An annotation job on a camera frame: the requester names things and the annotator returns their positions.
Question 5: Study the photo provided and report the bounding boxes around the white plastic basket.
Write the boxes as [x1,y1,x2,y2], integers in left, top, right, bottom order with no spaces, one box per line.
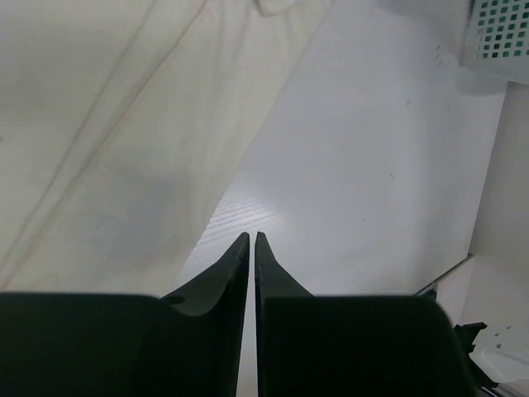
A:
[461,0,529,84]

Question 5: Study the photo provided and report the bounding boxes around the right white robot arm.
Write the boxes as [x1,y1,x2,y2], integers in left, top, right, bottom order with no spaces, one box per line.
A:
[454,323,528,388]

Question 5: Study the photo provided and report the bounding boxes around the cream white t-shirt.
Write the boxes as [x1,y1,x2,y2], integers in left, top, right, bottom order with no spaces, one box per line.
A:
[1,1,331,295]

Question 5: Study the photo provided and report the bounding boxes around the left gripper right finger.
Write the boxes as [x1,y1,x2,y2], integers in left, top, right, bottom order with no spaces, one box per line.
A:
[255,233,474,396]

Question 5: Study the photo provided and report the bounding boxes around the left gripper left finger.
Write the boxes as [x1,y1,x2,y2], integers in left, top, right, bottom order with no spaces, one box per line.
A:
[1,233,250,396]

